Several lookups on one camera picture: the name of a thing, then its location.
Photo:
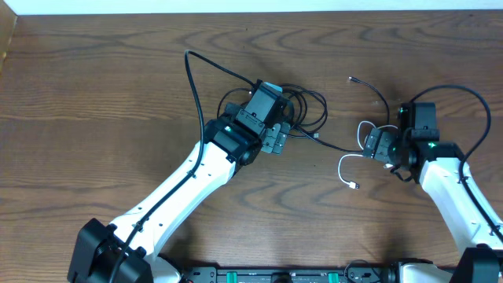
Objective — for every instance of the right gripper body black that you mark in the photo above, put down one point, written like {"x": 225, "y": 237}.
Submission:
{"x": 376, "y": 145}

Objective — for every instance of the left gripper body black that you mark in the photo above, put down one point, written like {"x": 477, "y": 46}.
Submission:
{"x": 273, "y": 138}

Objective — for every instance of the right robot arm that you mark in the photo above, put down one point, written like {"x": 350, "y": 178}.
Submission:
{"x": 438, "y": 168}

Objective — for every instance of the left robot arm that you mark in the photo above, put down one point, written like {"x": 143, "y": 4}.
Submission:
{"x": 127, "y": 249}

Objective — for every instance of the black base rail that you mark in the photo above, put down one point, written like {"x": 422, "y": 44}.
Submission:
{"x": 358, "y": 272}

